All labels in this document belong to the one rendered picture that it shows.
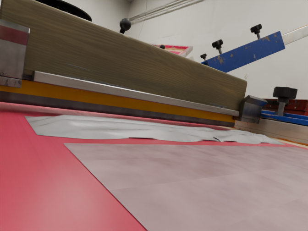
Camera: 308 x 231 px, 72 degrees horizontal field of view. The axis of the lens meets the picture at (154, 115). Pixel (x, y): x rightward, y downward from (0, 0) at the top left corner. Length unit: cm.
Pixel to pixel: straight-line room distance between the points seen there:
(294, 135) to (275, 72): 201
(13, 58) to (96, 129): 10
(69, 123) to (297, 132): 41
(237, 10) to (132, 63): 275
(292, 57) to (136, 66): 224
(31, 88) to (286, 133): 43
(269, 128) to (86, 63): 38
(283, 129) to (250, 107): 7
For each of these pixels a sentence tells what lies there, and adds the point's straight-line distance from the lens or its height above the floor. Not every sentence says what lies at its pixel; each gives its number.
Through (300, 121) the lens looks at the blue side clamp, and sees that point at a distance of 48.
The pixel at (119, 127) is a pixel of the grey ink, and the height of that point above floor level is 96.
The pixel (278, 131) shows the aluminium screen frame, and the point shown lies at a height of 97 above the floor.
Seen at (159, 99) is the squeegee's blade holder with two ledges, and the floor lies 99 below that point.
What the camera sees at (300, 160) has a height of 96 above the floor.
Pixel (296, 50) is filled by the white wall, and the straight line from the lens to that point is 247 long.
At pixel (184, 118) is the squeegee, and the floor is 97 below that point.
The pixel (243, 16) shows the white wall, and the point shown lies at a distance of 290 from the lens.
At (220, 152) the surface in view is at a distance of 18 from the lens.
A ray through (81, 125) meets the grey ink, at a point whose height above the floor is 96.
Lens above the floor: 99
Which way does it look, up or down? 4 degrees down
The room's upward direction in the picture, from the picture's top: 10 degrees clockwise
